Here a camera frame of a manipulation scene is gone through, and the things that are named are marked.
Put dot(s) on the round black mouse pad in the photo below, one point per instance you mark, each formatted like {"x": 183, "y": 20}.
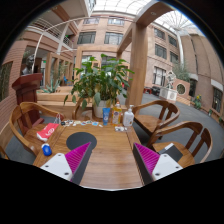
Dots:
{"x": 80, "y": 138}

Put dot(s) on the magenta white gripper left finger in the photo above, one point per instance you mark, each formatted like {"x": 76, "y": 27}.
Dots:
{"x": 70, "y": 166}

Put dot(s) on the yellow liquid bottle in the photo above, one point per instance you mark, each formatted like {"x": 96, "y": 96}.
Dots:
{"x": 116, "y": 113}

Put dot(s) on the dark notebook on chair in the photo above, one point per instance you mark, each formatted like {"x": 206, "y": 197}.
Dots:
{"x": 172, "y": 151}

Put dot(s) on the wooden chair behind table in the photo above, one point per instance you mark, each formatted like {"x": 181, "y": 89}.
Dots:
{"x": 80, "y": 113}

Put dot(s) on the wooden chair far right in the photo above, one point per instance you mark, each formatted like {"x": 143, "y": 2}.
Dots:
{"x": 168, "y": 112}

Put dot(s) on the dark bust statue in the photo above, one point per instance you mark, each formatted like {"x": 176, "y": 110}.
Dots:
{"x": 29, "y": 63}

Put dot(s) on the dark red wooden pedestal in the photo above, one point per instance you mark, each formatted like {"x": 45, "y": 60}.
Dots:
{"x": 26, "y": 87}

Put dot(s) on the red white packet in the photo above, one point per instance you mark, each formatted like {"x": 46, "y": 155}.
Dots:
{"x": 47, "y": 131}

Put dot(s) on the wooden chair near left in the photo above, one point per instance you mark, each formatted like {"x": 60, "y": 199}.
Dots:
{"x": 27, "y": 135}

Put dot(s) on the wooden chair near right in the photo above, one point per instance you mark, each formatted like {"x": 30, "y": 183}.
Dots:
{"x": 188, "y": 137}

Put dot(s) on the green potted plant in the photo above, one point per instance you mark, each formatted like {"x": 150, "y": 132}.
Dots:
{"x": 100, "y": 85}

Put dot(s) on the white stone statue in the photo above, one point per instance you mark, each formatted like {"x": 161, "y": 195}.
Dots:
{"x": 170, "y": 79}

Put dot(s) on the clear pump sanitizer bottle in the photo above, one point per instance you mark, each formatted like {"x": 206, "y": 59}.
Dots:
{"x": 128, "y": 117}

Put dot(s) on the blue tube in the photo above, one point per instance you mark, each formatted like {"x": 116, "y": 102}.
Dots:
{"x": 106, "y": 114}

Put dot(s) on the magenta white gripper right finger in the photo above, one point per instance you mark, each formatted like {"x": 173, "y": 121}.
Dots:
{"x": 152, "y": 165}

